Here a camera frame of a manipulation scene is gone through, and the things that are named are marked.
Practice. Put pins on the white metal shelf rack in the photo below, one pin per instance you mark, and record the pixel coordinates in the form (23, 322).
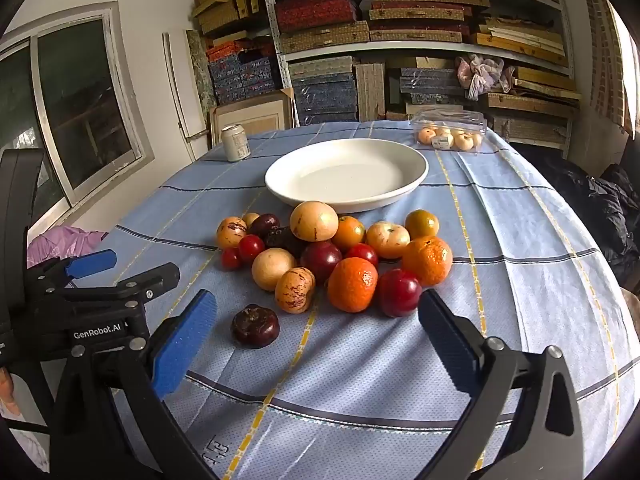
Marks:
(274, 35)

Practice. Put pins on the orange tomato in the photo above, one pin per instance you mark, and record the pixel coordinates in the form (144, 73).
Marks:
(350, 234)

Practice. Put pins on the wooden picture frame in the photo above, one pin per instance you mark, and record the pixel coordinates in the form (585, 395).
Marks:
(250, 116)

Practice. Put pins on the pink cloth bundle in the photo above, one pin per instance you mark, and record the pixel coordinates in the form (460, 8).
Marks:
(480, 75)

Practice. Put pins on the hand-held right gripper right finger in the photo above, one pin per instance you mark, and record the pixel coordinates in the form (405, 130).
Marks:
(450, 345)

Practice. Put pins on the blue checked tablecloth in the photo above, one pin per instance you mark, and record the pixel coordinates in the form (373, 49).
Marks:
(525, 260)

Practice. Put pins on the stack of blue patterned boxes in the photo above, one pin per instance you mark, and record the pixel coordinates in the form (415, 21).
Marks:
(430, 85)
(325, 95)
(240, 77)

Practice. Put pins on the sliding window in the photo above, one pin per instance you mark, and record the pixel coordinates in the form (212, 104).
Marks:
(85, 100)

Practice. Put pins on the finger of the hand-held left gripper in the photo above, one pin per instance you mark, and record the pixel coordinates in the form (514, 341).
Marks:
(92, 262)
(155, 280)

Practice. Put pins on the stack of red patterned boxes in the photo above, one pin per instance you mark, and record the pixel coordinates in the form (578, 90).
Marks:
(315, 10)

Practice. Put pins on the purple cloth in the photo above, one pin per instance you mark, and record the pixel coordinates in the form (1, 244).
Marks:
(60, 242)

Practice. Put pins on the small yellow fruit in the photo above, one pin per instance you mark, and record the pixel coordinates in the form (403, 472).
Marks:
(250, 219)

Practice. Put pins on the green marbled panel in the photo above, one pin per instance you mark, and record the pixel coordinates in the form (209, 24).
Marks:
(200, 70)

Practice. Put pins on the speckled yellow pepino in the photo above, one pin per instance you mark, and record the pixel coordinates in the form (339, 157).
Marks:
(314, 220)
(230, 234)
(295, 290)

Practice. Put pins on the silver drink can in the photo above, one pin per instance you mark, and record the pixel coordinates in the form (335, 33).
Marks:
(235, 145)

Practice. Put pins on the stack of woven tan boxes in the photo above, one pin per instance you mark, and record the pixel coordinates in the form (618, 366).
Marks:
(325, 36)

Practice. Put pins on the upright tan woven box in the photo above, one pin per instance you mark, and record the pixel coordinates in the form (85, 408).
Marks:
(370, 90)

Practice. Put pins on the clear plastic clamshell box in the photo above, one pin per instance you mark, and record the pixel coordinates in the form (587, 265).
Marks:
(450, 119)

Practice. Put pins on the plain yellow round fruit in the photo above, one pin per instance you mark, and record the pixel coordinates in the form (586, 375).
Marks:
(273, 269)

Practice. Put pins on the black jacket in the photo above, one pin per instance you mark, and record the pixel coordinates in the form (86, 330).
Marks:
(600, 210)

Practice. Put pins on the group of small pale peaches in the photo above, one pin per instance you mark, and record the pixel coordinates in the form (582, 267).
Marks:
(425, 136)

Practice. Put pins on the white leaning strip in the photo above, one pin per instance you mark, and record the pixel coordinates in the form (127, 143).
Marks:
(175, 95)

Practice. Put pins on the pale peach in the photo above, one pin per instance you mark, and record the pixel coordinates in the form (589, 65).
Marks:
(387, 240)

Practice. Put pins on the person's left forearm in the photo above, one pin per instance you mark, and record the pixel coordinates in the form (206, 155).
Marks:
(25, 450)

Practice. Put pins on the stack of flat wooden boxes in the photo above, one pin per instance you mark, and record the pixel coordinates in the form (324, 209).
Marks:
(530, 40)

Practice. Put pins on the stack of yellow wooden boxes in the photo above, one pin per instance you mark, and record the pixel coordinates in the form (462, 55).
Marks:
(220, 10)

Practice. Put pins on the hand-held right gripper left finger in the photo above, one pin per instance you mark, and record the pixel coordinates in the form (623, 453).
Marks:
(182, 350)

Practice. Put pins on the white oval plate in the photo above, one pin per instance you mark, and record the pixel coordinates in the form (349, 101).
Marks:
(345, 175)

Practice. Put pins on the orange mandarin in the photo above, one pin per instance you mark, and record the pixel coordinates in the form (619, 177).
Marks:
(427, 260)
(352, 284)

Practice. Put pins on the green-orange tomato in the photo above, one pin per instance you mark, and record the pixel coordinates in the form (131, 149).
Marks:
(421, 223)

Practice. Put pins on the tan woven panel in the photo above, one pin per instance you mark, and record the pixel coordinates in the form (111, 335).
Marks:
(605, 45)

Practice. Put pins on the person's left hand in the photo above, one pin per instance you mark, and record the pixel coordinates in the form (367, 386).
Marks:
(7, 395)

